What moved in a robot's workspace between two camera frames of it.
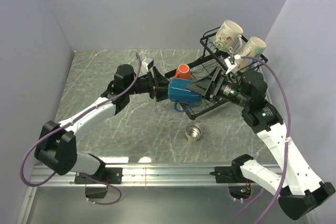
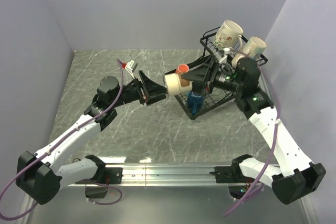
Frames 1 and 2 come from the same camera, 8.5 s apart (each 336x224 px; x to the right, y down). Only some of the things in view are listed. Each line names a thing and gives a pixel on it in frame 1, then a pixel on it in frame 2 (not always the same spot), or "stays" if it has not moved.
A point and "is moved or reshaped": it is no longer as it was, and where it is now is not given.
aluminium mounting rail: (130, 175) stays
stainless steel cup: (192, 131) → (176, 84)
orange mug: (183, 71) stays
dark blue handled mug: (183, 97) is moved or reshaped
